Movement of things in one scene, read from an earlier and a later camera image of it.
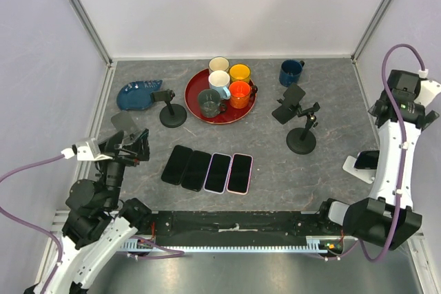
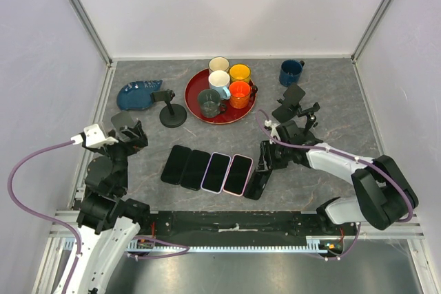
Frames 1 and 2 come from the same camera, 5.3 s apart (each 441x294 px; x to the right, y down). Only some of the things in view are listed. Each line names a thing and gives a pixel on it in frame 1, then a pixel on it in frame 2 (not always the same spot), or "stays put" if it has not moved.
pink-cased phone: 239,177 stays put
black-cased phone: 367,160 -> 257,184
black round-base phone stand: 171,115 stays put
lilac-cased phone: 218,172 stays put
